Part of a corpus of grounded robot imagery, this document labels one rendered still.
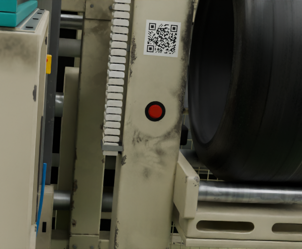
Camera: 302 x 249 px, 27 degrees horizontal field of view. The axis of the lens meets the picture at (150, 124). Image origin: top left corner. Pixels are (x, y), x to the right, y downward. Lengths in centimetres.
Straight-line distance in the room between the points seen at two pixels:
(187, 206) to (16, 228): 80
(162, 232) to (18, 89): 98
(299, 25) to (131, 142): 44
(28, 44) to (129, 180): 92
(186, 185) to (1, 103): 83
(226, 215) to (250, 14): 43
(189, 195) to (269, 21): 39
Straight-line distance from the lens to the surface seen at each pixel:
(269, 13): 122
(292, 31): 122
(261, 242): 141
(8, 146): 52
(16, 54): 51
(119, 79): 135
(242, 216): 137
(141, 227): 144
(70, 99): 211
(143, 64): 135
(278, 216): 140
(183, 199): 132
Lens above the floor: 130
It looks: 11 degrees down
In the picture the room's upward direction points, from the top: 5 degrees clockwise
